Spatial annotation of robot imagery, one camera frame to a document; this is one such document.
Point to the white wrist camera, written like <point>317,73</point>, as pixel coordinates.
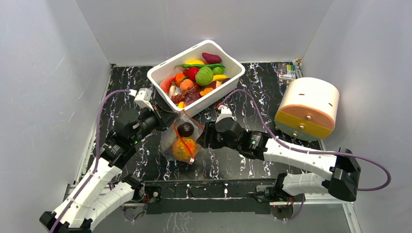
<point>225,112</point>
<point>142,98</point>

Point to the orange toy pineapple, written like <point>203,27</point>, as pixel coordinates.
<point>184,150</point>

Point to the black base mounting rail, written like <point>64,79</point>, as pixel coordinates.
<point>203,196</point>

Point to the white plastic food bin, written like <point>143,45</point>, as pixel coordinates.
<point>233,70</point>

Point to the clear zip top bag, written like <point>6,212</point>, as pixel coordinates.
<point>171,135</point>

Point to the yellow toy lemon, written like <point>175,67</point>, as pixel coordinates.
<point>194,62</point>

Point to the red toy slice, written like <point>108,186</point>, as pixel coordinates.
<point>166,84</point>

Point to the box of markers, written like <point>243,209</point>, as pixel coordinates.
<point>289,71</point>

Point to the purple toy sweet potato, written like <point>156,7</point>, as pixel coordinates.
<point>211,58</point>

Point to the white cylindrical drum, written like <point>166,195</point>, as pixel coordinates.
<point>308,109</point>

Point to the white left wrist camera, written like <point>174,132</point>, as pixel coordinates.
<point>142,98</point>

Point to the green toy chili pepper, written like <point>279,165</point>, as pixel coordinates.
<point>211,66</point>

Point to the dark red toy meat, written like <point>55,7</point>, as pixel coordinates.
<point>191,97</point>

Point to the dark toy plum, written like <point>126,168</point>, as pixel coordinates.
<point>185,130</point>

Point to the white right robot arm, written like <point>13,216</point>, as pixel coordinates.
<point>326,172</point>

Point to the red toy grape bunch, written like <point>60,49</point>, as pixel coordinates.
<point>177,98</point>

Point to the orange toy carrot piece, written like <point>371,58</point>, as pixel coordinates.
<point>179,77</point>

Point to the green toy cabbage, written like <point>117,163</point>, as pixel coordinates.
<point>204,76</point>

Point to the red toy tomato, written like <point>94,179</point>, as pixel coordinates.
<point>191,73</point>

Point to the yellow toy banana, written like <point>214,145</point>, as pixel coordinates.
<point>220,78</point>

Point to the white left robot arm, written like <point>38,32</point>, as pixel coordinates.
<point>84,209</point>

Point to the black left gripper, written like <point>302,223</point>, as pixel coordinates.
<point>164,118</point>

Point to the yellow orange toy piece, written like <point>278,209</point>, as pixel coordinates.
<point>205,91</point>

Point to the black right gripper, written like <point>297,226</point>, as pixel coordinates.
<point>208,135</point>

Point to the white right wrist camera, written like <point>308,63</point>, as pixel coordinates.
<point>225,112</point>

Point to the peach toy fruit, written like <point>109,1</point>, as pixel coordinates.
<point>186,84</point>

